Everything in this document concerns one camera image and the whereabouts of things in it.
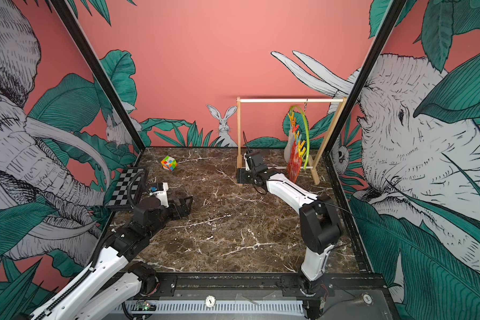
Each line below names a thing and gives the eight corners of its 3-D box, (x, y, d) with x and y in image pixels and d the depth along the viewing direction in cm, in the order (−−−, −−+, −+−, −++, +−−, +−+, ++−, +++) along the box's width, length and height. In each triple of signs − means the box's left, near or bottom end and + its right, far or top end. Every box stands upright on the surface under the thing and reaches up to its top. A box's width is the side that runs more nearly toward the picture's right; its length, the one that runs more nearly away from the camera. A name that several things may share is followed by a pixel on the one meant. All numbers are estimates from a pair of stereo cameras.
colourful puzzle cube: (163, 168, 113) (160, 161, 109) (170, 161, 116) (167, 155, 112) (171, 172, 111) (168, 166, 107) (178, 165, 114) (175, 159, 110)
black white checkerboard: (108, 210, 96) (103, 205, 93) (127, 171, 111) (124, 166, 108) (134, 210, 96) (131, 206, 93) (150, 171, 111) (147, 167, 108)
